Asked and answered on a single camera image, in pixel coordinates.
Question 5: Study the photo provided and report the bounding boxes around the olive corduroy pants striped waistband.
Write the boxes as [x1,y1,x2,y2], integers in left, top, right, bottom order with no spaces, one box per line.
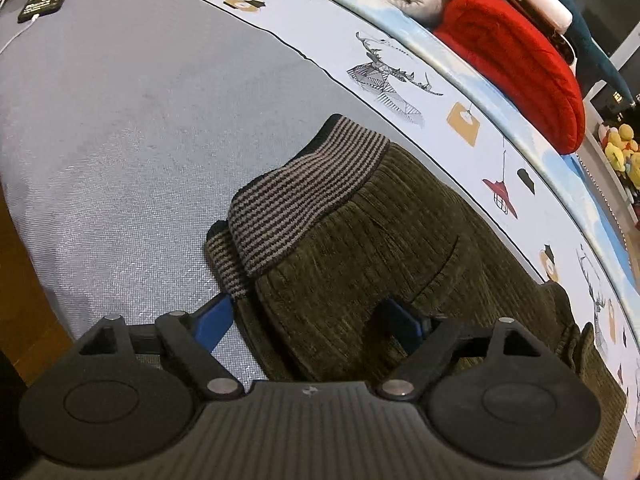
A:
[205,115,626,472]

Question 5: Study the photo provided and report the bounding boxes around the light blue white blanket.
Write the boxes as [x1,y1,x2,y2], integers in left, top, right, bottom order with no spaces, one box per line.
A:
[259,0,639,296]

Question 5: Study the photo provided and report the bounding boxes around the grey printed bed sheet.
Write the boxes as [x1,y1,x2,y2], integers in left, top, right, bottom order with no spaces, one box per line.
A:
[0,0,640,480]

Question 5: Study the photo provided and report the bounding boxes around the yellow plush toys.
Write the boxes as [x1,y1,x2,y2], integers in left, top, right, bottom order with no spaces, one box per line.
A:
[598,122,640,190]

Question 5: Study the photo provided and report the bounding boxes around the red knitted blanket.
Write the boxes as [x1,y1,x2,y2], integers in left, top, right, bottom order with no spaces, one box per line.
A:
[435,0,586,155]

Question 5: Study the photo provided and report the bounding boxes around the teal plush shark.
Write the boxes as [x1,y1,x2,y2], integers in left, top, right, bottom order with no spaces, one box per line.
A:
[559,0,634,104]

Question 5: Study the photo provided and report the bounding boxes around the white charging cable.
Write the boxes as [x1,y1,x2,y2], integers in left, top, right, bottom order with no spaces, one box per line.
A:
[0,0,42,57]

